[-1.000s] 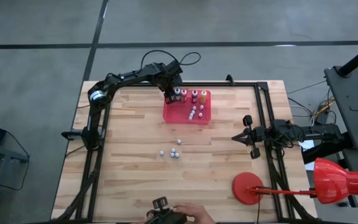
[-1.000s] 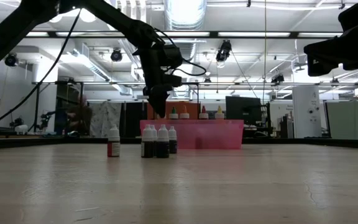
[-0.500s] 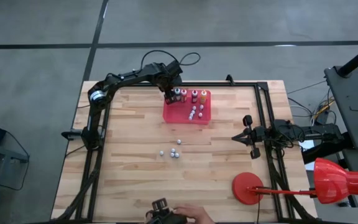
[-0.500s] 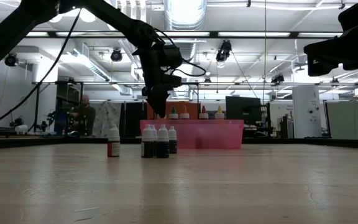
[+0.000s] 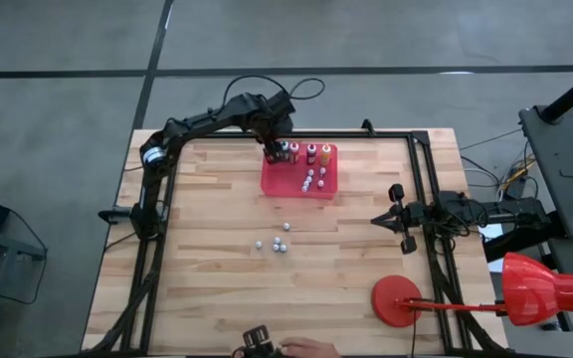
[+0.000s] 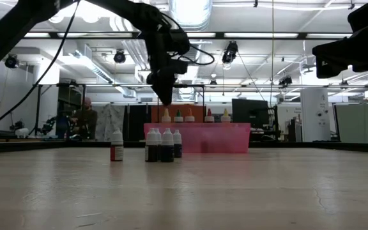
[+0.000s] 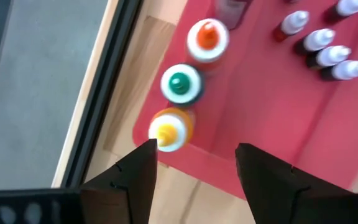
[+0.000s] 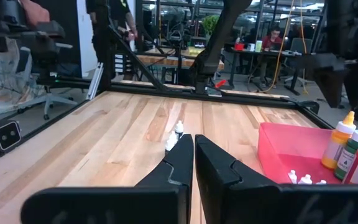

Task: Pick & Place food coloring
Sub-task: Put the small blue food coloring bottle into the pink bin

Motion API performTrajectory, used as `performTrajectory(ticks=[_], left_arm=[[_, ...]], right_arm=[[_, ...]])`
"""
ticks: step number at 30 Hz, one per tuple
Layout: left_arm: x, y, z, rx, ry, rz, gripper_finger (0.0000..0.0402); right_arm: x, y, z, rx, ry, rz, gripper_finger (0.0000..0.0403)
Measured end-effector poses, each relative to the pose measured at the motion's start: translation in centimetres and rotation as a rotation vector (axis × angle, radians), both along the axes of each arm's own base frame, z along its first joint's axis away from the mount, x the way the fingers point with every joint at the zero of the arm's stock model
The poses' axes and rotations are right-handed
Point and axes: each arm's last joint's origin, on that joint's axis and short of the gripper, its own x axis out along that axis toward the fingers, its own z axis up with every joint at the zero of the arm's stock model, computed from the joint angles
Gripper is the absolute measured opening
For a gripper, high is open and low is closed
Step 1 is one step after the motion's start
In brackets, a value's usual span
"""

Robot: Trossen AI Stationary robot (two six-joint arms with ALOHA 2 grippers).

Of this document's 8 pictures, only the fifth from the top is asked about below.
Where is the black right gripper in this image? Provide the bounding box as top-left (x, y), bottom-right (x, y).
top-left (370, 181), bottom-right (420, 254)

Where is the pink plastic bin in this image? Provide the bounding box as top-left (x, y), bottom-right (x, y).
top-left (260, 141), bottom-right (340, 201)

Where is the red desk lamp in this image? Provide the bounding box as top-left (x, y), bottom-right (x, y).
top-left (370, 252), bottom-right (573, 329)

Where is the white paper sheet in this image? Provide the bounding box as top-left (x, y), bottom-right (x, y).
top-left (477, 222), bottom-right (504, 245)

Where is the black cart beam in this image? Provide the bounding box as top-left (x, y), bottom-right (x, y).
top-left (482, 218), bottom-right (569, 264)

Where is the person's hand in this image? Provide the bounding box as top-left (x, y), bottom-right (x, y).
top-left (280, 336), bottom-right (342, 358)

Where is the grey cart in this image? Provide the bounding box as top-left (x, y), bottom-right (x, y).
top-left (518, 103), bottom-right (573, 240)

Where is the black pole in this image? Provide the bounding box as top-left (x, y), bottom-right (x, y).
top-left (538, 63), bottom-right (573, 124)

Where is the grey side table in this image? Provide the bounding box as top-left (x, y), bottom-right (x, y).
top-left (0, 221), bottom-right (48, 358)

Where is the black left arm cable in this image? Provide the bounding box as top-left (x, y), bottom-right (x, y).
top-left (220, 74), bottom-right (326, 111)

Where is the black aluminium table frame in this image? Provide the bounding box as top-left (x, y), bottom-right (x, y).
top-left (85, 118), bottom-right (509, 357)

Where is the black floor cable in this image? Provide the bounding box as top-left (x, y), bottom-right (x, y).
top-left (459, 127), bottom-right (524, 152)

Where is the yellow cable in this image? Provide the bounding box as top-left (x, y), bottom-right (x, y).
top-left (499, 157), bottom-right (537, 194)

